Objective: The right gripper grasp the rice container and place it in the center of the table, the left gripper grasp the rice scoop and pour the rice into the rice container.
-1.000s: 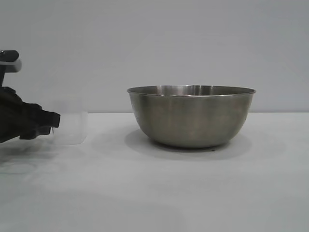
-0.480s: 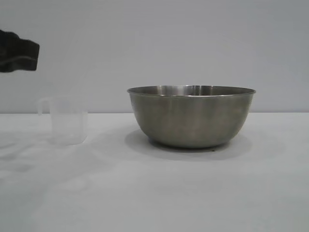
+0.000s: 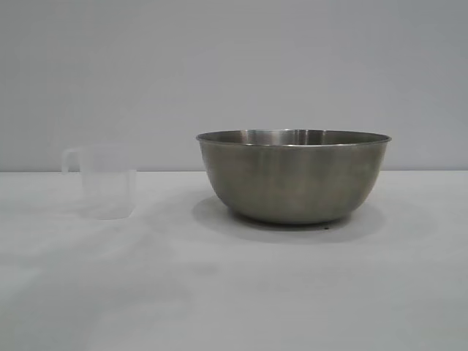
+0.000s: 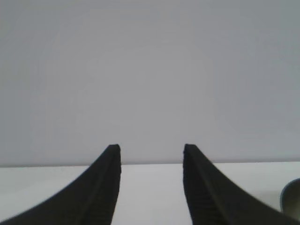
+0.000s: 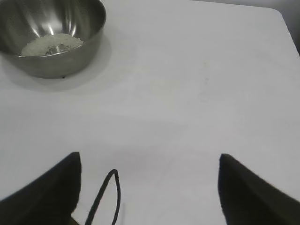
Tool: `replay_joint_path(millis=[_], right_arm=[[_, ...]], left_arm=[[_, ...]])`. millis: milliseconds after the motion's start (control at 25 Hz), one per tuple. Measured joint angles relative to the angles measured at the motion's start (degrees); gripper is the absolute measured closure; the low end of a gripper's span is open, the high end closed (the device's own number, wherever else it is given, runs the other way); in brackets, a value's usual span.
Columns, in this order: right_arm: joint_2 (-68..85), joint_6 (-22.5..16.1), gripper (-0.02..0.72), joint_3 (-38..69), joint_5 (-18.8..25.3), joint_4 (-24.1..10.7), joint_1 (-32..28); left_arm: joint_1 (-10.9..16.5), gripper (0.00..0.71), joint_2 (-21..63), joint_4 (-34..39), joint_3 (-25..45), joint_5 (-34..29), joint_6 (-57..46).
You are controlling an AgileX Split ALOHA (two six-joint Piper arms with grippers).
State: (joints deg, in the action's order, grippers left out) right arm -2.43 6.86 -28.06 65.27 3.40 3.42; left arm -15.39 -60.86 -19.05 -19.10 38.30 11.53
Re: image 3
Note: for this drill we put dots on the translucent plastic measuring cup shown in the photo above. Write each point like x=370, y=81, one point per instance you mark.
x=106, y=183

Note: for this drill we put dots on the stainless steel bowl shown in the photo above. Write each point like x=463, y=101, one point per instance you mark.
x=292, y=175

